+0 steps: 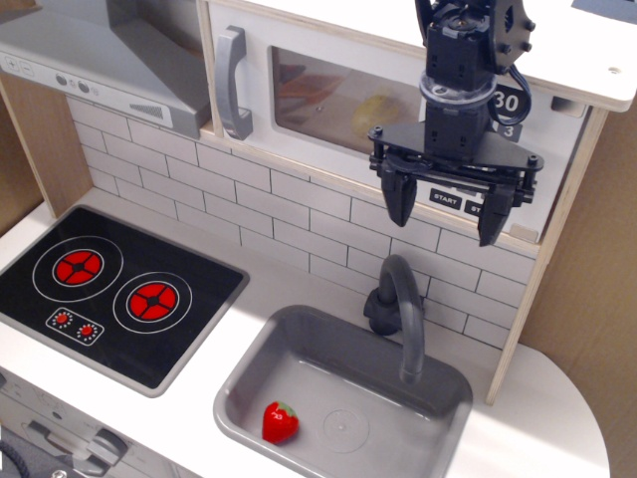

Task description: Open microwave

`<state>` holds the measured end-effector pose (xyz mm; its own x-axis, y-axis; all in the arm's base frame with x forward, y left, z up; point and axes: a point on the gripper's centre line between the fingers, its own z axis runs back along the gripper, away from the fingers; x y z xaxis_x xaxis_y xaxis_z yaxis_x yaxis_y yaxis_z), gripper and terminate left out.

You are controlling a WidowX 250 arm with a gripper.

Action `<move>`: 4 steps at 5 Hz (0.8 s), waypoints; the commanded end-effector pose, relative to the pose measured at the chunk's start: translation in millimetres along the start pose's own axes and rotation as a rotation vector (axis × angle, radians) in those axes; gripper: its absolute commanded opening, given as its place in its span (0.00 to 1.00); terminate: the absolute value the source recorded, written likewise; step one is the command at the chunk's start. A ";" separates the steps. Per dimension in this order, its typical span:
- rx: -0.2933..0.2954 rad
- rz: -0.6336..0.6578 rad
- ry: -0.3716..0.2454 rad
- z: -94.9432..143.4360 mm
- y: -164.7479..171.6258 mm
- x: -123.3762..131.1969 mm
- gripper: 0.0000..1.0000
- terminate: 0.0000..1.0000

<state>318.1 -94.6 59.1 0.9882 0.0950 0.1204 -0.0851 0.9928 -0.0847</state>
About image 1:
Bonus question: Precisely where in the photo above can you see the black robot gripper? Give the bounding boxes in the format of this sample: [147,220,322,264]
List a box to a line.
[368,67,543,247]

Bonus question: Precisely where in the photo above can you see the white toy microwave door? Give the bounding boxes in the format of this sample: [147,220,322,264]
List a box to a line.
[209,1,583,241]

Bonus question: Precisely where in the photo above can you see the grey microwave door handle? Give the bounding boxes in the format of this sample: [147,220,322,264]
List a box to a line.
[214,26,253,140]

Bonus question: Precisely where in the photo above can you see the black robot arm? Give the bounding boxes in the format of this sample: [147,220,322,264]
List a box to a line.
[368,1,543,246]

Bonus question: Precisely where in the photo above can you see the white wooden microwave cabinet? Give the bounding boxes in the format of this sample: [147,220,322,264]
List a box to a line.
[198,1,636,403]

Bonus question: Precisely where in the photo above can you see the yellow toy potato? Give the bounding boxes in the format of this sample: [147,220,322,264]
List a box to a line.
[350,95,402,139]

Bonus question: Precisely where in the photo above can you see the dark grey toy faucet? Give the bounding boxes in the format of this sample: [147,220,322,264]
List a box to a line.
[363,254,425,384]

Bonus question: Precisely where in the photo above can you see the grey toy sink basin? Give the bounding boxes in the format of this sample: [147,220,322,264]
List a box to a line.
[213,306,473,477]

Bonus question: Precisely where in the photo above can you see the red toy strawberry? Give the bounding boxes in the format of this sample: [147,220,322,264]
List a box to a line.
[262,401,300,444]

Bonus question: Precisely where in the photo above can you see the black toy induction stove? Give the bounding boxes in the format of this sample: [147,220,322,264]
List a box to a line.
[1,206,249,397]

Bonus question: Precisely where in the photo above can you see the grey toy range hood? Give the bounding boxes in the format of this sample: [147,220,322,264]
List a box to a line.
[1,1,211,138]

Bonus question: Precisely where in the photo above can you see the grey toy oven door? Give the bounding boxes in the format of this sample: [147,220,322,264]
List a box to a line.
[1,368,196,477]

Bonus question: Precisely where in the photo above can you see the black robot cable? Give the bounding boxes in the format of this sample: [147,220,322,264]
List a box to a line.
[487,64,533,126]

